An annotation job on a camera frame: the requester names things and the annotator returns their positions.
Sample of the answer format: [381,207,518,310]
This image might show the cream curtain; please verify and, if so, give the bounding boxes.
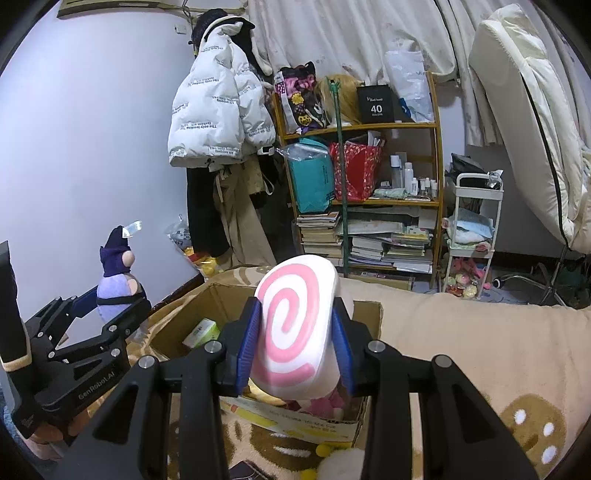
[247,0,591,148]

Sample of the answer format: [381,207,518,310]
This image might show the black box with white print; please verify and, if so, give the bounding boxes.
[356,84,395,124]

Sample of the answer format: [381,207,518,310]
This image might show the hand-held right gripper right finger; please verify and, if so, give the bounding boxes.
[330,298,548,480]

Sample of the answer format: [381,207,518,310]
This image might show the dark hanging garment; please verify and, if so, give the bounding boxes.
[249,148,296,259]

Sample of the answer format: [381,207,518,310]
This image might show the pink swirl roll plush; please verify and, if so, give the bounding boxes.
[249,253,342,401]

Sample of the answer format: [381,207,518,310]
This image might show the white and black plush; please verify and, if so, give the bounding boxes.
[318,442,366,480]

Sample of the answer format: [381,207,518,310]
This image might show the pink bear plush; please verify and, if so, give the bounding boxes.
[295,388,347,418]

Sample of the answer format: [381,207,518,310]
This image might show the purple hooded doll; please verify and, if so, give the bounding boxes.
[96,222,151,324]

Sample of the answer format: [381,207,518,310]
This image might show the pile of books and papers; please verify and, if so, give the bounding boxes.
[344,208,437,275]

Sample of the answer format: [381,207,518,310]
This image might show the wooden shelf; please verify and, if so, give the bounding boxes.
[271,69,445,289]

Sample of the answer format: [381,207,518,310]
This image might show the green packet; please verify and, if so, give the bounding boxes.
[181,318,221,350]

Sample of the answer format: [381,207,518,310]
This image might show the yellow packets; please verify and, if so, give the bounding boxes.
[185,247,222,278]

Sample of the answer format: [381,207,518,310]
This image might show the pile of pink toys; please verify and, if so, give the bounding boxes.
[443,258,490,298]

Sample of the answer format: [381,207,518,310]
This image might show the red shopping bag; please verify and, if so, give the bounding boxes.
[329,138,385,202]

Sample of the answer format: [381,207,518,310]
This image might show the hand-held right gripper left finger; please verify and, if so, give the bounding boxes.
[53,296,264,480]

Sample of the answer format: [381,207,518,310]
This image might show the beige coat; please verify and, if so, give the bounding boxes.
[213,164,278,268]

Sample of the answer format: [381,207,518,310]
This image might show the small black box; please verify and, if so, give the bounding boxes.
[228,462,273,480]

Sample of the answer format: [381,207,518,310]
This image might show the stack of old books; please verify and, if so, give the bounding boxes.
[295,210,345,259]

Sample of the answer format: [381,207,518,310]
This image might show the teal shopping bag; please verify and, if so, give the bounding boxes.
[281,137,335,214]

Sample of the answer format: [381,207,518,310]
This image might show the printed cartoon bag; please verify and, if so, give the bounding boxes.
[273,62,331,134]

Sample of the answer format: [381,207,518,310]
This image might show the beige printed blanket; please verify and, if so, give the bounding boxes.
[124,265,591,480]

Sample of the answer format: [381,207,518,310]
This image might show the clear plastic bag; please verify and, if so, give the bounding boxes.
[166,215,192,247]

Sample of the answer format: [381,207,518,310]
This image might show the blue and white cloths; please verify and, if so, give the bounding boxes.
[445,208,495,245]

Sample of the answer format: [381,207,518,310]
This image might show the printed cardboard box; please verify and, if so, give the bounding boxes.
[147,281,384,446]

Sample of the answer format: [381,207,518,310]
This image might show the black hooded garment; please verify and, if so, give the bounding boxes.
[190,8,273,77]

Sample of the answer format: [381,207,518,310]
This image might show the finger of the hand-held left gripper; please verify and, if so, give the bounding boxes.
[25,286,100,342]
[48,298,151,365]

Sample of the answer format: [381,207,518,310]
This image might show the blond wig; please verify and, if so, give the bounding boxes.
[316,74,365,126]

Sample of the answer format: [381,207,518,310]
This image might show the white puffer jacket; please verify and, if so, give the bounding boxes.
[167,21,278,169]

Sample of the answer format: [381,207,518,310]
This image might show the group of white cosmetic bottles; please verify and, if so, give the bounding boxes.
[389,154,439,199]

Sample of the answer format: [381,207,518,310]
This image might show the cream padded recliner chair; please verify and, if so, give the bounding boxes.
[468,4,591,305]

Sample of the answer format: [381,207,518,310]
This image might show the white plastic bag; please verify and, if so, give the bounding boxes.
[384,48,437,123]

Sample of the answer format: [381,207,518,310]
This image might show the person's left hand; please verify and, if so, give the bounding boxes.
[21,408,90,448]

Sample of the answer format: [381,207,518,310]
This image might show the green pole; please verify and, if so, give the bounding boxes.
[325,76,350,278]

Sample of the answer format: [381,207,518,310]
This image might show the white trolley cart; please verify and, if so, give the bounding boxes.
[441,172,504,301]

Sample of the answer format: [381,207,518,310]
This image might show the black coat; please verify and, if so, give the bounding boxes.
[186,164,232,259]

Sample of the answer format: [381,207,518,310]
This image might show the black bag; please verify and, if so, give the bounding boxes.
[445,153,503,190]

